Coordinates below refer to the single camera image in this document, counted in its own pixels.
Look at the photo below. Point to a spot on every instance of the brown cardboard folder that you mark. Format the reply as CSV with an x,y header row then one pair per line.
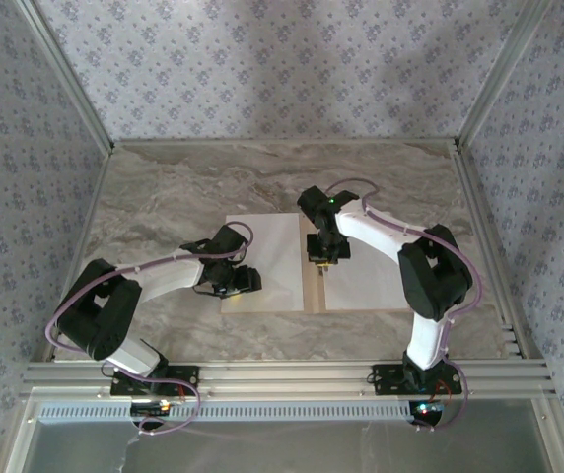
x,y
314,290

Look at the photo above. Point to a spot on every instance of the white paper sheet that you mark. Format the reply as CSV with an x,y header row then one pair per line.
x,y
277,256
361,286

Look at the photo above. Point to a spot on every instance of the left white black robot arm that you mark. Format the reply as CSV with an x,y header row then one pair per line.
x,y
163,276

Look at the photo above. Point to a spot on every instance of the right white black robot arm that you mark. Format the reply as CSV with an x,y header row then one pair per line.
x,y
375,236

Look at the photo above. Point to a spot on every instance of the grey metal lower tray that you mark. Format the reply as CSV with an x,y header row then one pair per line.
x,y
282,448

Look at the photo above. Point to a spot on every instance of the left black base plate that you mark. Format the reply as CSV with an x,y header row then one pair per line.
x,y
187,373

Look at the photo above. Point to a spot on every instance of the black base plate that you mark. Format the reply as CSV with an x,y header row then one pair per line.
x,y
388,382
187,373

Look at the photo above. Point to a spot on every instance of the aluminium front rail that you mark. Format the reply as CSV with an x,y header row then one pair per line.
x,y
282,379

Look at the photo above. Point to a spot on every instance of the aluminium back rail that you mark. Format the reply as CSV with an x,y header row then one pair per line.
x,y
361,142

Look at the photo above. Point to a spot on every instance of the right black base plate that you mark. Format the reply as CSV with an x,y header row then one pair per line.
x,y
388,382

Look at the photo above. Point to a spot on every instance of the aluminium side rail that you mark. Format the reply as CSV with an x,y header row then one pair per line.
x,y
81,246
479,222

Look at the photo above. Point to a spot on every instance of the aluminium frame post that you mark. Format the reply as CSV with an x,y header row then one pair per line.
x,y
68,74
500,74

